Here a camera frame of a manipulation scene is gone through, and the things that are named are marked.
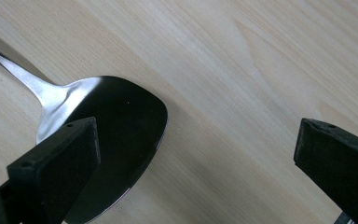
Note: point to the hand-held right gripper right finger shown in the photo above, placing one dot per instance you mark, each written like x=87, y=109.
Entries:
x=338, y=168

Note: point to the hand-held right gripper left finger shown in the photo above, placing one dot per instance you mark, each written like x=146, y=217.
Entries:
x=56, y=168

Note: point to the large metal spoon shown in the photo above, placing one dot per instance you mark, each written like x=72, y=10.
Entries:
x=124, y=124

